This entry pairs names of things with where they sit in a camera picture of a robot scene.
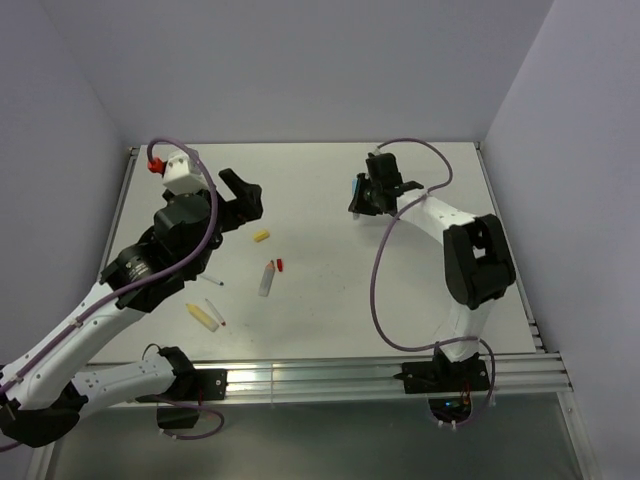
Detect orange clear marker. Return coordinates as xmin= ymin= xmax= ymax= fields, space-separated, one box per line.
xmin=258 ymin=260 xmax=276 ymax=297

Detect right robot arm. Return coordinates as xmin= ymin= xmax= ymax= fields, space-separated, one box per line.
xmin=348 ymin=150 xmax=516 ymax=390

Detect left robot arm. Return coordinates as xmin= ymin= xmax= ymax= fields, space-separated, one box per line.
xmin=1 ymin=169 xmax=263 ymax=448

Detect thin blue pen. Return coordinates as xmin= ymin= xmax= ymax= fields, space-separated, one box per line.
xmin=199 ymin=273 xmax=225 ymax=287

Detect thin red pen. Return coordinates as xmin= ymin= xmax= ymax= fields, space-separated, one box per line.
xmin=205 ymin=299 xmax=226 ymax=326

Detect yellow marker cap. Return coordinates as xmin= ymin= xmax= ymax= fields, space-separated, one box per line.
xmin=253 ymin=229 xmax=270 ymax=243

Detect yellow highlighter marker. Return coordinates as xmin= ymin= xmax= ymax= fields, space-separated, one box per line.
xmin=186 ymin=304 xmax=219 ymax=332

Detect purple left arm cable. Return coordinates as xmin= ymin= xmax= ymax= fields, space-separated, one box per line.
xmin=0 ymin=137 xmax=226 ymax=441

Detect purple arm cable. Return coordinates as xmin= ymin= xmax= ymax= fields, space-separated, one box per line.
xmin=0 ymin=137 xmax=226 ymax=441
xmin=369 ymin=138 xmax=497 ymax=431

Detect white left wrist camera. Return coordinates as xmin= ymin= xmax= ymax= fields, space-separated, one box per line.
xmin=163 ymin=151 xmax=208 ymax=195

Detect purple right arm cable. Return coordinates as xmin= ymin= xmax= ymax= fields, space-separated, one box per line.
xmin=369 ymin=138 xmax=497 ymax=431

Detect red cable connector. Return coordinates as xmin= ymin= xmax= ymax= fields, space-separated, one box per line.
xmin=147 ymin=157 xmax=166 ymax=176

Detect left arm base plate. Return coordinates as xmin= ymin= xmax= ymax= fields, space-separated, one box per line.
xmin=133 ymin=369 xmax=227 ymax=403

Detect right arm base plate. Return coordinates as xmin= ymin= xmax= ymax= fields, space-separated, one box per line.
xmin=393 ymin=357 xmax=490 ymax=394

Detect aluminium frame rail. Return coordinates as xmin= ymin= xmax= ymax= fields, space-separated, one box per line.
xmin=195 ymin=353 xmax=572 ymax=405

